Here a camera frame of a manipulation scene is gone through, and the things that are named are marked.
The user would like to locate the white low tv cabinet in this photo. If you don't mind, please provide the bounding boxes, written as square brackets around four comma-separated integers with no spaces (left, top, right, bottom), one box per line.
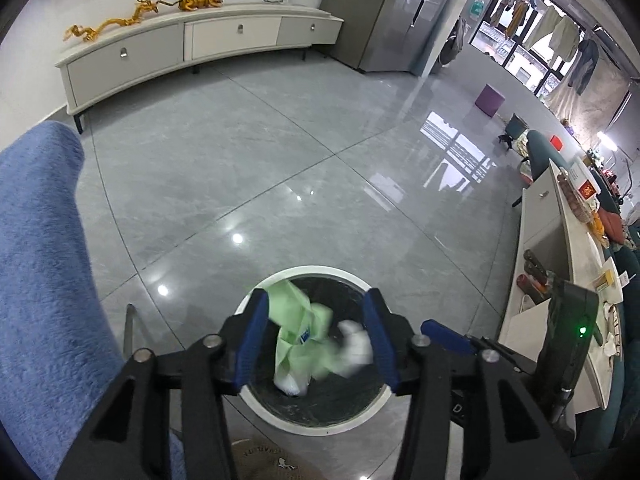
[54,2,345,135]

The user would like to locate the purple cube stool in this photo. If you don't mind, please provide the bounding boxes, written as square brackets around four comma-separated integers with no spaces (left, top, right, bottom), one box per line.
[474,85,506,117]

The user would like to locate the hanging grey blue jacket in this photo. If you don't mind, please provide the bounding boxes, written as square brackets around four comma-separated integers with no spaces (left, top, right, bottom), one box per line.
[565,39,600,96]

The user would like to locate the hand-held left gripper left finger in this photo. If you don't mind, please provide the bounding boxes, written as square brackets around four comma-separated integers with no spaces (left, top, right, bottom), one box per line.
[55,287,271,480]

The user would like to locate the blue fluffy rug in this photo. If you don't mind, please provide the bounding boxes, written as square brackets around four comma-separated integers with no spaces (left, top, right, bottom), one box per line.
[0,121,188,480]

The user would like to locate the dark hanging bag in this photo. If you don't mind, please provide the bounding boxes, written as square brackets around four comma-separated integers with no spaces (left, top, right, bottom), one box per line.
[442,17,473,65]

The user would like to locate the hanging yellow brown clothes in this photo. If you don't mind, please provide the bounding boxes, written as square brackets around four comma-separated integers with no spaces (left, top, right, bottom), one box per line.
[492,0,532,37]

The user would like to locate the crumpled green plastic bag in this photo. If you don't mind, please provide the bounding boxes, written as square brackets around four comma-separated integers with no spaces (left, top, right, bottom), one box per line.
[267,280,351,397]

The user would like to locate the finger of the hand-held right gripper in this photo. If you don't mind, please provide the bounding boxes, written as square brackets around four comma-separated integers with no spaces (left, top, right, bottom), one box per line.
[420,319,538,378]

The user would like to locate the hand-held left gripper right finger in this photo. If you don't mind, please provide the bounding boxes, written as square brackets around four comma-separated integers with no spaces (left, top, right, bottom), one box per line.
[362,287,581,480]

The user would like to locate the white rimmed round trash bin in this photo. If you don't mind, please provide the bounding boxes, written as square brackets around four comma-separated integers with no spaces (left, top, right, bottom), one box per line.
[232,266,393,436]

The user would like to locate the white coffee table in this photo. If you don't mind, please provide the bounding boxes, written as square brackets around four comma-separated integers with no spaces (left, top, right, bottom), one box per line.
[497,157,626,413]

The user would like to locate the grey steel refrigerator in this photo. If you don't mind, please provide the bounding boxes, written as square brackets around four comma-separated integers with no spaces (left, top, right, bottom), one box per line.
[320,0,506,78]

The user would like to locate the white and red box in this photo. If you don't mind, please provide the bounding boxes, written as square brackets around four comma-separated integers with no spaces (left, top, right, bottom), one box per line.
[567,157,602,203]

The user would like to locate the golden dragon figurine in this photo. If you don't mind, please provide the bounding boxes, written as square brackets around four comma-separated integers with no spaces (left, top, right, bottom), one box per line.
[63,0,178,44]

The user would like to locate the hanging beige shirt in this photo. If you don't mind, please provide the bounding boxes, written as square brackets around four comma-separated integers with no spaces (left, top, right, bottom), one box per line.
[525,5,581,63]

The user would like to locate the hanging beige sheet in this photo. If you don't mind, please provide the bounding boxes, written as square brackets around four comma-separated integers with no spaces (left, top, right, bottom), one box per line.
[545,57,632,133]

